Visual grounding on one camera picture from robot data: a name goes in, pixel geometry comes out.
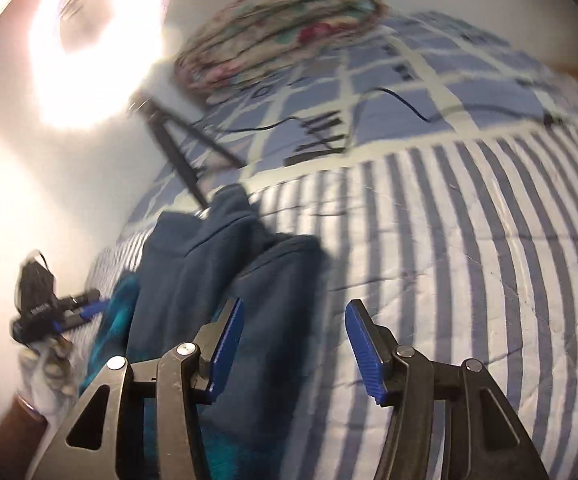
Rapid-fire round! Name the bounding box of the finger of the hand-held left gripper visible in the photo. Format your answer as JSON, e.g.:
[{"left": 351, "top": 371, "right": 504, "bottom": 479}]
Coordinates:
[
  {"left": 61, "top": 299, "right": 114, "bottom": 330},
  {"left": 69, "top": 288, "right": 102, "bottom": 308}
]

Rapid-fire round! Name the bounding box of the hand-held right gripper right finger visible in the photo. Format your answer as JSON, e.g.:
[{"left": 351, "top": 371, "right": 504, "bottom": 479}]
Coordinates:
[{"left": 345, "top": 299, "right": 552, "bottom": 480}]

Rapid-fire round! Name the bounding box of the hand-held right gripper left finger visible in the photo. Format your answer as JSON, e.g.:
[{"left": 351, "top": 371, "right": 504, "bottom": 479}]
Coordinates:
[{"left": 24, "top": 296, "right": 246, "bottom": 480}]

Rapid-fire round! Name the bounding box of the teal fleece garment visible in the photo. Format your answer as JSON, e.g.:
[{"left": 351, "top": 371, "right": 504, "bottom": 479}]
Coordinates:
[{"left": 79, "top": 184, "right": 332, "bottom": 480}]

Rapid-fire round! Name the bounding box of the person's left forearm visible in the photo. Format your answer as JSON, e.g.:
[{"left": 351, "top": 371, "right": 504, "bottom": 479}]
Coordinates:
[{"left": 0, "top": 392, "right": 52, "bottom": 461}]

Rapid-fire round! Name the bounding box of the person's left hand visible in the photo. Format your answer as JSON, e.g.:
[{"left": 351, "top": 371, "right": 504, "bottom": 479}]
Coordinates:
[{"left": 18, "top": 337, "right": 80, "bottom": 413}]

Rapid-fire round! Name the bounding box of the blue striped bedspread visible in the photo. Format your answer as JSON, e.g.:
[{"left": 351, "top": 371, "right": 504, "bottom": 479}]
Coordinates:
[{"left": 86, "top": 10, "right": 578, "bottom": 480}]

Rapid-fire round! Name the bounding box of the black tripod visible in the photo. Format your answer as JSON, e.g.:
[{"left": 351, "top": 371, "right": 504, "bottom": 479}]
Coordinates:
[{"left": 129, "top": 97, "right": 247, "bottom": 208}]

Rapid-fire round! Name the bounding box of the folded floral blanket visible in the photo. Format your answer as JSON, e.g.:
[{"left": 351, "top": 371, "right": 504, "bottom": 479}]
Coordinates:
[{"left": 174, "top": 0, "right": 392, "bottom": 106}]

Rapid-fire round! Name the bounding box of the ring light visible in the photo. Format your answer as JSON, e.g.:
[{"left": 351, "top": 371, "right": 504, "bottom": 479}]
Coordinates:
[{"left": 26, "top": 0, "right": 172, "bottom": 126}]

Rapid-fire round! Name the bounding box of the black cable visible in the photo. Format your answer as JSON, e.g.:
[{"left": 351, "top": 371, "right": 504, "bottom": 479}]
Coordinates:
[{"left": 204, "top": 87, "right": 570, "bottom": 136}]

